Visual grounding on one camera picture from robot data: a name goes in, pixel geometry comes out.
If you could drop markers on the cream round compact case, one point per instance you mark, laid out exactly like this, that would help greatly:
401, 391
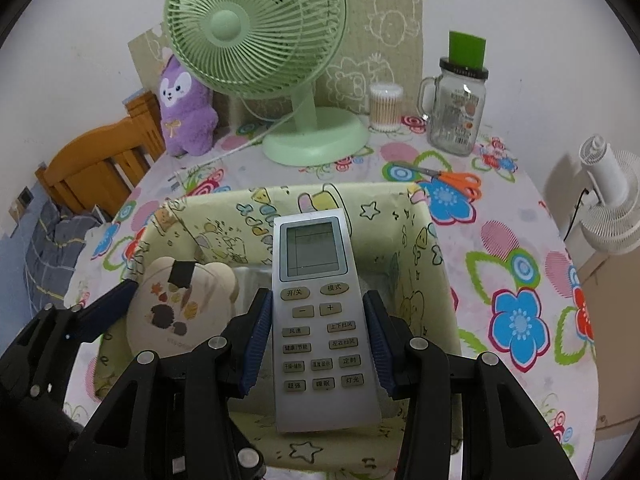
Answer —
175, 305

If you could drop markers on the yellow printed storage box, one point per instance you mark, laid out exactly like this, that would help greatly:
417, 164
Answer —
225, 230

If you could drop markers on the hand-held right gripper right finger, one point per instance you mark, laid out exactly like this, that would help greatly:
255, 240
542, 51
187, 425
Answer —
377, 345

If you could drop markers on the cotton swab container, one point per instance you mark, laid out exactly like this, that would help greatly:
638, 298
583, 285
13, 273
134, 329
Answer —
386, 107

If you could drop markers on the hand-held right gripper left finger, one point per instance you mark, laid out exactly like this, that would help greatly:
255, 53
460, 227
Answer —
255, 345

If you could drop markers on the beige printed board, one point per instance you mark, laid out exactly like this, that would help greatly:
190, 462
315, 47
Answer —
385, 20

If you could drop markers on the glass mug jar green lid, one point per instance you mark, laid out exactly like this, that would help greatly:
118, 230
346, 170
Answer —
457, 110

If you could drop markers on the grey plaid bedding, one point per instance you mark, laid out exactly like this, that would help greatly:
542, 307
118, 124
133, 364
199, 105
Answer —
55, 245

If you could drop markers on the beige door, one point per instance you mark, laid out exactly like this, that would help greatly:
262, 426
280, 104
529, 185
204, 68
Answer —
607, 285

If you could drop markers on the white standing fan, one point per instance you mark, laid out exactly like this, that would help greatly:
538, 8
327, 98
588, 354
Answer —
612, 200

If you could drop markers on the grey remote control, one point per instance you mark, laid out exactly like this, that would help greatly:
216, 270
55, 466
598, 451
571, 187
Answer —
320, 310

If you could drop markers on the green desk fan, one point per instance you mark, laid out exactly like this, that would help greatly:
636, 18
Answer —
250, 25

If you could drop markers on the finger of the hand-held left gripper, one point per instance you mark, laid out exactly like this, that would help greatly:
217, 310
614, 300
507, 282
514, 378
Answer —
100, 310

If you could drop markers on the purple plush toy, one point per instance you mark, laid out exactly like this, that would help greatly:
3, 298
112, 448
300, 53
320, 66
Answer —
187, 110

